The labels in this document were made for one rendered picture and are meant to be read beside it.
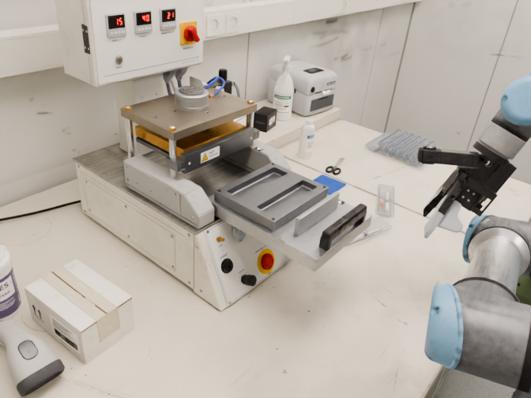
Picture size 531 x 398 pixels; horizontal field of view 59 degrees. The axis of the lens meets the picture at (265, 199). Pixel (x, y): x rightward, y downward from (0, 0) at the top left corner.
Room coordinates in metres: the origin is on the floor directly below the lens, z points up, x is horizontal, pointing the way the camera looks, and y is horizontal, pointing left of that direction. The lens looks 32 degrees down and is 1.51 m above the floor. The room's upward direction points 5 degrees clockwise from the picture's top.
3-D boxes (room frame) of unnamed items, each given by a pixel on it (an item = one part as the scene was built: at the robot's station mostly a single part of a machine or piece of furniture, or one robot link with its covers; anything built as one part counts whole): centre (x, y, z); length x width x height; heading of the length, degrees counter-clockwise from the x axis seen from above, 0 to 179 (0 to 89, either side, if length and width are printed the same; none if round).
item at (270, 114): (1.71, 0.03, 0.83); 0.09 x 0.06 x 0.07; 158
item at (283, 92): (1.82, -0.03, 0.92); 0.09 x 0.08 x 0.25; 175
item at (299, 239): (0.86, -0.05, 0.97); 0.30 x 0.22 x 0.08; 54
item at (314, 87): (1.99, -0.11, 0.88); 0.25 x 0.20 x 0.17; 48
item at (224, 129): (1.05, 0.19, 1.07); 0.22 x 0.17 x 0.10; 144
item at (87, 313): (0.68, 0.35, 0.80); 0.19 x 0.13 x 0.09; 54
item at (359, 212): (0.78, -0.16, 0.99); 0.15 x 0.02 x 0.04; 144
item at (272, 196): (0.89, -0.01, 0.98); 0.20 x 0.17 x 0.03; 144
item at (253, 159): (1.11, 0.05, 0.96); 0.26 x 0.05 x 0.07; 54
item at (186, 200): (0.89, 0.22, 0.96); 0.25 x 0.05 x 0.07; 54
